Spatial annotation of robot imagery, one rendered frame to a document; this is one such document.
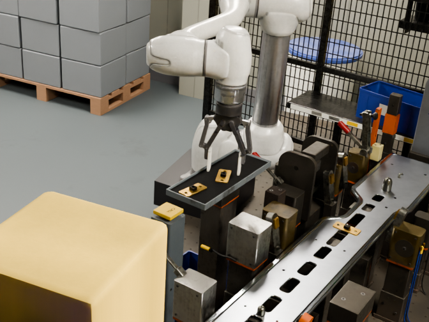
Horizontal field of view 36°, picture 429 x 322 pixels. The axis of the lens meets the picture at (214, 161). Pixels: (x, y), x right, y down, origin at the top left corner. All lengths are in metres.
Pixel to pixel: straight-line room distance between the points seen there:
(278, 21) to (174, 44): 0.62
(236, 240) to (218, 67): 0.48
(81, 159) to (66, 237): 4.45
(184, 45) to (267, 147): 0.86
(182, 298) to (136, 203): 2.47
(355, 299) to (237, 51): 0.72
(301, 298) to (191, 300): 0.30
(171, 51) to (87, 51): 3.54
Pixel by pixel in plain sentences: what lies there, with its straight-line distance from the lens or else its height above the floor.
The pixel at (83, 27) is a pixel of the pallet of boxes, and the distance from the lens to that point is 5.29.
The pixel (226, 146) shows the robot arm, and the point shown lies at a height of 1.00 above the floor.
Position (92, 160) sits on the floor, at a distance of 4.69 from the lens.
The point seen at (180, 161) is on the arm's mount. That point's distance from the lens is 2.84.
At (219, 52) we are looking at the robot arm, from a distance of 1.81.
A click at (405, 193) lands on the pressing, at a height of 1.00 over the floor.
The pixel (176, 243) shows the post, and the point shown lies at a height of 1.07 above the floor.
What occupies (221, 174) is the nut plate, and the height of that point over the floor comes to 1.17.
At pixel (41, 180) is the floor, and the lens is 4.46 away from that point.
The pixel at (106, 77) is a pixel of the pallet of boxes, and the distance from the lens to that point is 5.41.
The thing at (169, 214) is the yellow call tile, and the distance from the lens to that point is 1.79.
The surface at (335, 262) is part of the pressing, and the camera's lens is 1.97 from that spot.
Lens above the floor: 2.08
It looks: 26 degrees down
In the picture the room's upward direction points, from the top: 4 degrees clockwise
